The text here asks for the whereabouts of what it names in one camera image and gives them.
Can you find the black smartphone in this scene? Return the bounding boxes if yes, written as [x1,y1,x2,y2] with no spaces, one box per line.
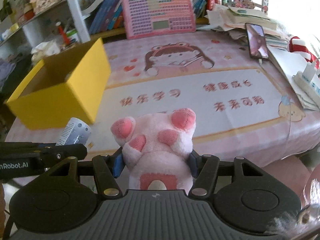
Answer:
[245,23,270,61]

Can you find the pink plush toy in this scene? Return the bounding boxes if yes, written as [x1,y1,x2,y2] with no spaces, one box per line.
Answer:
[111,108,197,190]

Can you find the white green cup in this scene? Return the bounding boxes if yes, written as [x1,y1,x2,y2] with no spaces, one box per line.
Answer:
[66,29,80,43]

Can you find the crumpled white bag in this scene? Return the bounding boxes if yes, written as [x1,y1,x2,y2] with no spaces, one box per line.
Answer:
[31,40,60,63]

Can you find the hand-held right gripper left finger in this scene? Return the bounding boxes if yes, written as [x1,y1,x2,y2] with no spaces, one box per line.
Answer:
[42,146,125,197]

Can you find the white plug adapter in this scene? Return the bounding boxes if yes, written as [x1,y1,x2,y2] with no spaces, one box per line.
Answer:
[302,62,318,79]

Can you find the white paper sheets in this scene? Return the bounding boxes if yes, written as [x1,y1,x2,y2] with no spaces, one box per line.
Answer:
[266,46,320,112]

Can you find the yellow cardboard box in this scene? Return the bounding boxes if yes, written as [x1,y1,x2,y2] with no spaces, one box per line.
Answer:
[5,37,112,130]

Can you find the white wooden bookshelf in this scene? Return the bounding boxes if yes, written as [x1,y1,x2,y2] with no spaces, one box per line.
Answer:
[0,0,269,45]

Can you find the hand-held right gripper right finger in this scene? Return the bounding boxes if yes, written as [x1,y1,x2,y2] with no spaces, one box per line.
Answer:
[187,150,270,197]

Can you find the thin charging cable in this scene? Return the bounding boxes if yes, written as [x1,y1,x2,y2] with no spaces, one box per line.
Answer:
[259,59,298,140]

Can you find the row of blue books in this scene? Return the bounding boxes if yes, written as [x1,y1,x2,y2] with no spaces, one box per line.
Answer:
[89,0,135,34]

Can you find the pink printed tablecloth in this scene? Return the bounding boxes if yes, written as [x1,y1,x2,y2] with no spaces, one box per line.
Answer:
[5,25,320,168]

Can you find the row of thin books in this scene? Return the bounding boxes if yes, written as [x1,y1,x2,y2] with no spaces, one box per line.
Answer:
[190,0,212,18]

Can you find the purple cloth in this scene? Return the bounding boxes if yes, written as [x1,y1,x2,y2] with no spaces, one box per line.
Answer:
[0,60,15,85]

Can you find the pink learning tablet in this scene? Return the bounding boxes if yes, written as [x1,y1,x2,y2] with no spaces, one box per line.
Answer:
[121,0,197,40]

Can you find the white power strip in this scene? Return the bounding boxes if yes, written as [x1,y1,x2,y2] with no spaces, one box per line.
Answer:
[292,70,320,100]

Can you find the pile of papers and books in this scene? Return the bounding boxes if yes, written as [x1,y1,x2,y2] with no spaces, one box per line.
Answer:
[206,4,288,49]

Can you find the small grey blue gadget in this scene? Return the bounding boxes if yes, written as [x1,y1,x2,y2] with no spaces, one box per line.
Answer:
[55,117,92,147]

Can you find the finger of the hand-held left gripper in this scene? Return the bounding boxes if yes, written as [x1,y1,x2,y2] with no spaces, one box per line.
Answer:
[40,144,88,170]
[0,142,57,151]

